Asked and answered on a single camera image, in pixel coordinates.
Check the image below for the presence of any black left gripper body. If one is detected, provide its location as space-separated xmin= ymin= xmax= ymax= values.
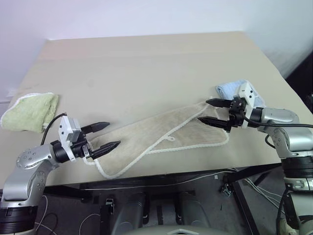
xmin=71 ymin=132 xmax=95 ymax=161

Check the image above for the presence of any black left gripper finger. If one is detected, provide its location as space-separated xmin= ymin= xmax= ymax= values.
xmin=81 ymin=121 xmax=110 ymax=135
xmin=90 ymin=141 xmax=122 ymax=160

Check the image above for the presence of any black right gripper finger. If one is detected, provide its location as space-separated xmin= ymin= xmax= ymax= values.
xmin=206 ymin=98 xmax=233 ymax=108
xmin=198 ymin=117 xmax=230 ymax=128

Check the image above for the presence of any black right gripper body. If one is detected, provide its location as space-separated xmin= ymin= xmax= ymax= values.
xmin=225 ymin=96 xmax=248 ymax=133

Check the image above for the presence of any beige towel with white trim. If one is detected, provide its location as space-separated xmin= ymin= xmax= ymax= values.
xmin=84 ymin=100 xmax=229 ymax=179

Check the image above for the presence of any folded blue towel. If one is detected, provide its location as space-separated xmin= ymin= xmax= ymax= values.
xmin=215 ymin=78 xmax=266 ymax=109

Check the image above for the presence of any folded green towel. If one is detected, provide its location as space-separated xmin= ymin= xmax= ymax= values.
xmin=0 ymin=92 xmax=60 ymax=134

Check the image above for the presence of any grey rounded leg shell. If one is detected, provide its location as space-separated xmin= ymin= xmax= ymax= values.
xmin=175 ymin=192 xmax=212 ymax=235
xmin=114 ymin=192 xmax=149 ymax=235

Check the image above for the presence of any small metal clamp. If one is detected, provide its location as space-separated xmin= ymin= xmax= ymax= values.
xmin=220 ymin=182 xmax=233 ymax=197

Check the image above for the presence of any dark brown cabinet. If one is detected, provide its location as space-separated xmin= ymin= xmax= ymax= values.
xmin=284 ymin=47 xmax=313 ymax=110

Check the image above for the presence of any grey robot torso cover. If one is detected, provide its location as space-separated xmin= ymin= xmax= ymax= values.
xmin=126 ymin=225 xmax=232 ymax=235

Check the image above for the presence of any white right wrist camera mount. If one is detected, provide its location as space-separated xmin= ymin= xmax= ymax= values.
xmin=238 ymin=82 xmax=256 ymax=128

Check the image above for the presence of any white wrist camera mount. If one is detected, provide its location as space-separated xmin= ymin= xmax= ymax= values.
xmin=238 ymin=82 xmax=256 ymax=128
xmin=58 ymin=115 xmax=82 ymax=164

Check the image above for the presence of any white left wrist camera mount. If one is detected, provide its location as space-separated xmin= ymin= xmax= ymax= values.
xmin=58 ymin=115 xmax=82 ymax=164

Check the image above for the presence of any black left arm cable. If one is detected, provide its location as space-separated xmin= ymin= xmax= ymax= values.
xmin=40 ymin=112 xmax=68 ymax=145

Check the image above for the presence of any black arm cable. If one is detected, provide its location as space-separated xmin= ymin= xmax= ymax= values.
xmin=40 ymin=112 xmax=68 ymax=145
xmin=241 ymin=116 xmax=313 ymax=149

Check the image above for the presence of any black metal table frame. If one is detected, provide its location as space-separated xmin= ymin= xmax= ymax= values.
xmin=44 ymin=163 xmax=286 ymax=235

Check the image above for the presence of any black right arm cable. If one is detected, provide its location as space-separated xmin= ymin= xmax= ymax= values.
xmin=241 ymin=116 xmax=313 ymax=149

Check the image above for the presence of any thin white cable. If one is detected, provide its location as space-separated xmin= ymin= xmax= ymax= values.
xmin=80 ymin=170 xmax=237 ymax=190

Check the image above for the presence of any looped white floor cable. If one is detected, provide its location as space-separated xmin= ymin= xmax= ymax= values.
xmin=34 ymin=195 xmax=60 ymax=235

